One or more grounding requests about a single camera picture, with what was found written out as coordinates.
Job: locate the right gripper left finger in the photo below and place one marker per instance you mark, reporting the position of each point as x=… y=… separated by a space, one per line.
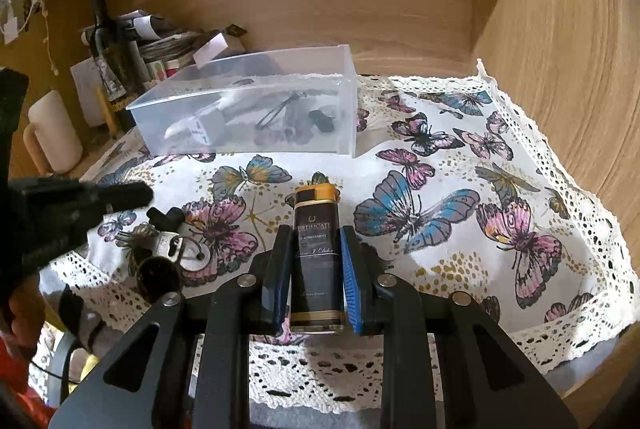
x=185 y=362

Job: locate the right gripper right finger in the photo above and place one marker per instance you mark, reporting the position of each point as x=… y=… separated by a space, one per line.
x=443 y=358

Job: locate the black gold perfume bottle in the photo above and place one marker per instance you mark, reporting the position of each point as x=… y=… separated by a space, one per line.
x=317 y=304

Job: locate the person's left hand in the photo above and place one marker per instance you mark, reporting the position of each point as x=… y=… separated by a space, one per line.
x=27 y=312

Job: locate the handwritten white note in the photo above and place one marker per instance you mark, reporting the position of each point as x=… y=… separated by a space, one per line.
x=88 y=81

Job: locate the dark wine bottle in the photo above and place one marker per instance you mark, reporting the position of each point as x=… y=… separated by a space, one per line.
x=112 y=46

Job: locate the butterfly print lace cloth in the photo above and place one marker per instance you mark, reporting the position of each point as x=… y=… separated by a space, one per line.
x=451 y=184

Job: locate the stack of papers and booklets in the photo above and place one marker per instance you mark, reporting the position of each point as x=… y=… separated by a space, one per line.
x=154 y=36

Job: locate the small white card box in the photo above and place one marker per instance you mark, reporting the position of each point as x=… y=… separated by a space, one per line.
x=221 y=44

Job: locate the clear plastic storage box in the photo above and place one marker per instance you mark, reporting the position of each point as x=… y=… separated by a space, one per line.
x=294 y=100

